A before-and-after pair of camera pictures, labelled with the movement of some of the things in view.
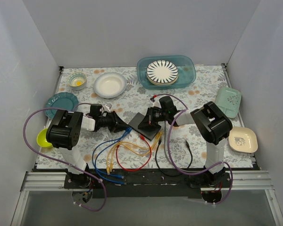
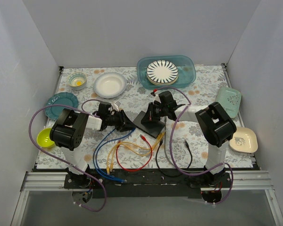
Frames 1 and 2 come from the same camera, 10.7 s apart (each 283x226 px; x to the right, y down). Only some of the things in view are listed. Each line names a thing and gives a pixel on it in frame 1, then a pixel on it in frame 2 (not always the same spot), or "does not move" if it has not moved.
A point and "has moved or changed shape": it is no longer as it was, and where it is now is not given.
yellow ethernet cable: (153, 145) does not move
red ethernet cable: (141, 136) does not move
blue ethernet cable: (103, 149) -> (95, 166)
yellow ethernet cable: (107, 169) does not move
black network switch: (133, 124) has moved or changed shape
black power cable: (160, 142) does not move
